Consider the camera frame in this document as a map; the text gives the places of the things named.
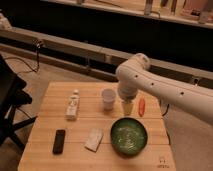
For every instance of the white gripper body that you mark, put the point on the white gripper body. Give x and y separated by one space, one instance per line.
127 107

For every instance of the black rectangular eraser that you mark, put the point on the black rectangular eraser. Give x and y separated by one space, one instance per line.
59 141

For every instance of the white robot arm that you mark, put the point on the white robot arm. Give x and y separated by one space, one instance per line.
134 75

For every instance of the green ceramic bowl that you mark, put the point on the green ceramic bowl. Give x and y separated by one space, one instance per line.
128 136

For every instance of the orange carrot toy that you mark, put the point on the orange carrot toy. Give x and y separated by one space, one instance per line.
141 109

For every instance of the white plastic bottle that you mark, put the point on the white plastic bottle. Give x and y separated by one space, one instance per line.
73 104

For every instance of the wooden table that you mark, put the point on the wooden table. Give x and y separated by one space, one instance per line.
72 133

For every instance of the black office chair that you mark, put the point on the black office chair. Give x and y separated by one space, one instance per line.
12 96

